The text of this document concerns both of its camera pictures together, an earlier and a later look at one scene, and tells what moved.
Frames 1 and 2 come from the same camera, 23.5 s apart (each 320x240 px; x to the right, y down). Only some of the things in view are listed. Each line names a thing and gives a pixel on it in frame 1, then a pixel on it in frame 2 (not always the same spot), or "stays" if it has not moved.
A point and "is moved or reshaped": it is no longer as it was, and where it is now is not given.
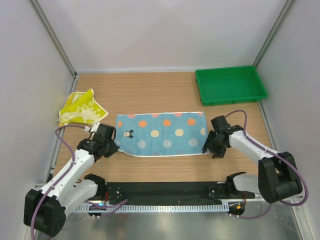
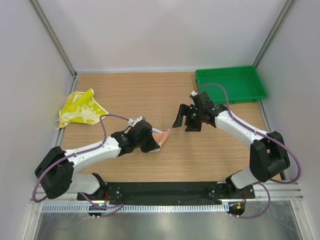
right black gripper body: (216, 143) → (193, 113)
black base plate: (172, 192) stays
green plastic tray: (229, 85) stays
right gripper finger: (219, 153) → (193, 126)
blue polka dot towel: (161, 134) is moved or reshaped
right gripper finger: (211, 134) → (182, 111)
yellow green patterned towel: (80, 107) stays
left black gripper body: (111, 148) → (147, 144)
